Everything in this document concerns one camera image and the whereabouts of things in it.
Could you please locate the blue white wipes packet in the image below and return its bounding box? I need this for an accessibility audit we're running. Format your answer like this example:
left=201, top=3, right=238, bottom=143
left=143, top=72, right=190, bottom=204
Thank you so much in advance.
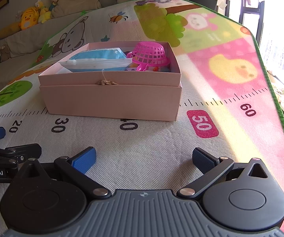
left=60, top=48, right=132, bottom=72

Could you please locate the pink plastic strainer scoop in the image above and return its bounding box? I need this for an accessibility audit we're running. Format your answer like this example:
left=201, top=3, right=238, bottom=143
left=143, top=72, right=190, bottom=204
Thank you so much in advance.
left=126, top=41, right=170, bottom=71

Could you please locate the colourful cartoon play mat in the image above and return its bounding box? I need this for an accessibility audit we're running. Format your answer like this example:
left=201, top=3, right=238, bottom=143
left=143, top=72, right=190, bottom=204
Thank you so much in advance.
left=0, top=0, right=284, bottom=232

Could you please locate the beige sofa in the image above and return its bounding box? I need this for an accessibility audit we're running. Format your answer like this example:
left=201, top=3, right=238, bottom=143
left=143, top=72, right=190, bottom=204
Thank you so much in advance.
left=0, top=11, right=87, bottom=91

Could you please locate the pink cardboard box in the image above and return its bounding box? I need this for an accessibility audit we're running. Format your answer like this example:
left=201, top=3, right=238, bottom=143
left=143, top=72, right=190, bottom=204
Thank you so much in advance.
left=38, top=41, right=182, bottom=121

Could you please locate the yellow tiger plush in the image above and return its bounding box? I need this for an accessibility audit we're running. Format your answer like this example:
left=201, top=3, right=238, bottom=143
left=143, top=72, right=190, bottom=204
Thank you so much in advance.
left=19, top=7, right=39, bottom=30

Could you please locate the small yellow duck plush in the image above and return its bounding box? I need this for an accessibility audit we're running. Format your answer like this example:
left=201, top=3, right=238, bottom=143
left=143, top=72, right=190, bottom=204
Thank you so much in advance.
left=35, top=0, right=52, bottom=24

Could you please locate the beige folded blanket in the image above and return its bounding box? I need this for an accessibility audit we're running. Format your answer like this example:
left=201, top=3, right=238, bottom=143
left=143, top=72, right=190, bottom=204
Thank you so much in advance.
left=52, top=0, right=101, bottom=18

